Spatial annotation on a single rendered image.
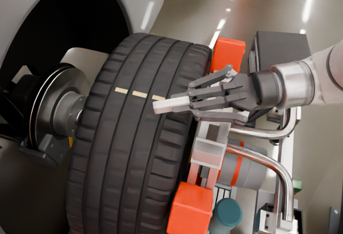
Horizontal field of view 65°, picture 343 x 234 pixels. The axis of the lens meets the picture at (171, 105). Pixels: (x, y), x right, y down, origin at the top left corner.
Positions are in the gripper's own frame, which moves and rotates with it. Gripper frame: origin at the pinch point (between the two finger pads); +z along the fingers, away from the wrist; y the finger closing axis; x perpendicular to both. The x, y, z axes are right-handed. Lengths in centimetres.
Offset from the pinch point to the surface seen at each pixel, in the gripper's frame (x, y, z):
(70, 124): -33.5, 13.9, 33.0
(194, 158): -8.9, -9.2, -3.1
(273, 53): -105, 70, -75
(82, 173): -8.5, -8.3, 20.9
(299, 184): -56, -16, -43
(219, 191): -117, -9, -22
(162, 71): -4.5, 10.6, 0.5
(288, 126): -21.5, -2.5, -30.3
